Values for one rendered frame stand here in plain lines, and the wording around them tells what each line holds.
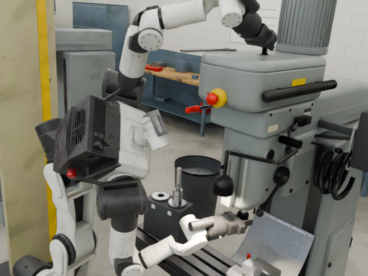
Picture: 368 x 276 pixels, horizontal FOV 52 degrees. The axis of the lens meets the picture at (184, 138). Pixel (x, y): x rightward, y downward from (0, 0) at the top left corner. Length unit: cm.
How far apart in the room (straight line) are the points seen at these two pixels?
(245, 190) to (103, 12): 739
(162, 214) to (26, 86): 135
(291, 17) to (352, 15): 430
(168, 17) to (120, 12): 747
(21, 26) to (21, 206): 125
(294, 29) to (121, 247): 99
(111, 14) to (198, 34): 213
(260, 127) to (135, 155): 43
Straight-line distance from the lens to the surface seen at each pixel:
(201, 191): 348
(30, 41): 270
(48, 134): 157
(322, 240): 190
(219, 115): 135
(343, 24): 582
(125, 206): 123
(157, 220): 191
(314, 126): 159
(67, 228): 169
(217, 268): 180
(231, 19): 117
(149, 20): 121
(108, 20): 850
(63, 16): 1102
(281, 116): 132
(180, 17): 120
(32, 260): 216
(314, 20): 149
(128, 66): 131
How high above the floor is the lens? 202
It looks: 19 degrees down
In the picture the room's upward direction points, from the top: 4 degrees clockwise
